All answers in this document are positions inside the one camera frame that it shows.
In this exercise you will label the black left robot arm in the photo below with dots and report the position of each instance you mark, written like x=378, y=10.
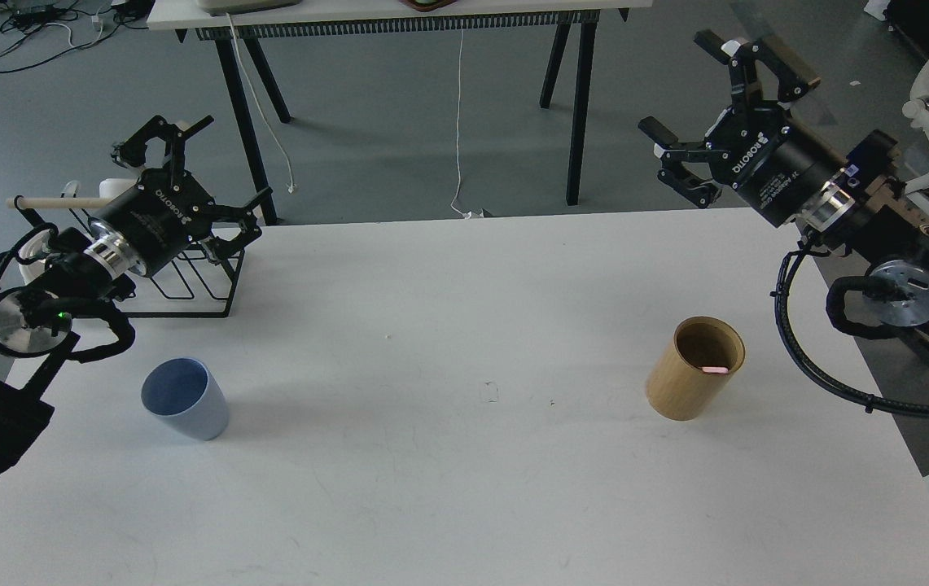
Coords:
x=60, y=283

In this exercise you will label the blue cup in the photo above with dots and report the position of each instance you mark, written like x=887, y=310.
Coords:
x=183, y=393

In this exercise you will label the white mug on rack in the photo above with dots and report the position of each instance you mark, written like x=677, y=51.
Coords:
x=113, y=187

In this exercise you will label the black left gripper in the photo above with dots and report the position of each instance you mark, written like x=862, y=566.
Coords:
x=155, y=217

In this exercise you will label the bamboo cylinder holder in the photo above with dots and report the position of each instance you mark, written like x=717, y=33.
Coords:
x=677, y=388

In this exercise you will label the black wire dish rack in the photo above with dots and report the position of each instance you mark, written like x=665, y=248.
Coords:
x=190, y=286

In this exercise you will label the white round plate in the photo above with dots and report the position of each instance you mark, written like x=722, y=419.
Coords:
x=32, y=255

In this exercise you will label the background white table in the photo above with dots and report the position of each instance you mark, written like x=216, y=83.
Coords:
x=427, y=125

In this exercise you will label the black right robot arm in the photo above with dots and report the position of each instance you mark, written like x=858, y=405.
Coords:
x=859, y=212

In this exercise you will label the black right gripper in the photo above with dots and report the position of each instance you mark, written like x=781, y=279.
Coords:
x=775, y=164

